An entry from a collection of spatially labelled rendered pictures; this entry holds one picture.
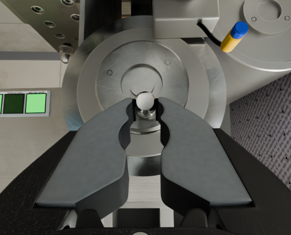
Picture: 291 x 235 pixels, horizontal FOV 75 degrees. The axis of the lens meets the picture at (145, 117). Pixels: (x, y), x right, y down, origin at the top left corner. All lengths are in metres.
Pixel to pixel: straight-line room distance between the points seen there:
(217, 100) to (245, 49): 0.06
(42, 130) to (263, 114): 0.50
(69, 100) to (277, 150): 0.27
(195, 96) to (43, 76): 2.90
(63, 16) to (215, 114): 0.39
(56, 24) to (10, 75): 2.75
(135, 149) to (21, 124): 0.48
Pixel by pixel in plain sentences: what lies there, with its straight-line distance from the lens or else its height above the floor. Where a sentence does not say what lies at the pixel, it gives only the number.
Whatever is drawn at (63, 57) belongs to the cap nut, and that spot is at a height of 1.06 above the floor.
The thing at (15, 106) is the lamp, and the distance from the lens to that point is 0.61.
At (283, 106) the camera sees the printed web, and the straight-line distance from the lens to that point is 0.30.
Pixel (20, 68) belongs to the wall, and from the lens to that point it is 3.20.
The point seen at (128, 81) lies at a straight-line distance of 0.16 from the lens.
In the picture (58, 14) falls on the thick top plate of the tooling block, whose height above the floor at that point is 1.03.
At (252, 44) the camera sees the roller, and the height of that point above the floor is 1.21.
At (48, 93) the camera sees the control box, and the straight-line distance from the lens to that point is 0.58.
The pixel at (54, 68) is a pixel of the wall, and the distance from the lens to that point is 3.00.
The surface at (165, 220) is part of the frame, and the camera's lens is 0.53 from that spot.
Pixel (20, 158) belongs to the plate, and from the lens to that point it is 0.60.
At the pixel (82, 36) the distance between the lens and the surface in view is 0.21.
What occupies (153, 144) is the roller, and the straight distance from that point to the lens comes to 0.16.
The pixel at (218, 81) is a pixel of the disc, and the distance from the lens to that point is 0.18.
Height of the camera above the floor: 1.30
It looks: 8 degrees down
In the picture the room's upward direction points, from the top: 179 degrees clockwise
